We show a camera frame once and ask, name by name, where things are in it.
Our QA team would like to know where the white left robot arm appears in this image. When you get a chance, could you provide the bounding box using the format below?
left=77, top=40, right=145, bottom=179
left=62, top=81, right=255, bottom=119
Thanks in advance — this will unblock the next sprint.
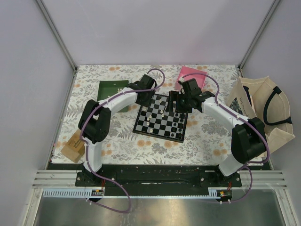
left=79, top=74, right=157, bottom=186

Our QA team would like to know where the green plastic tray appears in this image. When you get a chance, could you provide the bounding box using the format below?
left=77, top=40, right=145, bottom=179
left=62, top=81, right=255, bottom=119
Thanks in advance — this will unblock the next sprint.
left=97, top=80, right=129, bottom=101

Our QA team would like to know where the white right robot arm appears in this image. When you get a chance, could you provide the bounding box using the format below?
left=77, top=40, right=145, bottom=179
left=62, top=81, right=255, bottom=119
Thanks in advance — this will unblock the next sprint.
left=166, top=79, right=269, bottom=186

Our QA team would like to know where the pink plastic tray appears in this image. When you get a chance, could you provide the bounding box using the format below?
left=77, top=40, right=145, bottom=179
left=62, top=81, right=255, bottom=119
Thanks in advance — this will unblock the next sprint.
left=174, top=66, right=207, bottom=90

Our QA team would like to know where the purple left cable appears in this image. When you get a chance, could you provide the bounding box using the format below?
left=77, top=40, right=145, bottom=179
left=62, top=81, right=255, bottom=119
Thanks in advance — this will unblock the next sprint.
left=79, top=68, right=165, bottom=214

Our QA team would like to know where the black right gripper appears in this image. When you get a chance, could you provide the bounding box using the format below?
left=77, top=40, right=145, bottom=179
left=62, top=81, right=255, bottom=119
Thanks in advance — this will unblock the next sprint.
left=165, top=90, right=192, bottom=114

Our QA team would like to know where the floral table cloth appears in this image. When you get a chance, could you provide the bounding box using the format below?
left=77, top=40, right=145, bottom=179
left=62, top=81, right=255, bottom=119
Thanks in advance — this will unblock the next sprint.
left=52, top=65, right=231, bottom=165

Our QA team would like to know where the black white chess board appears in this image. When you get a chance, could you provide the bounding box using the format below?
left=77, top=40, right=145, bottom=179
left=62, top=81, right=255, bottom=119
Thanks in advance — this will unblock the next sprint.
left=133, top=94, right=188, bottom=143

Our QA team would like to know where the brown cardboard box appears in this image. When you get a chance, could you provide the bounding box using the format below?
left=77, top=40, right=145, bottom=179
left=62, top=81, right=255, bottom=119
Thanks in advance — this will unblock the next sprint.
left=61, top=129, right=85, bottom=163

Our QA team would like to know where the cream canvas tote bag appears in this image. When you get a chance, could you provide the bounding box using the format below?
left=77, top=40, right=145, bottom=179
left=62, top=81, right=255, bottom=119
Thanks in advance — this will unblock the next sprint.
left=226, top=77, right=295, bottom=153

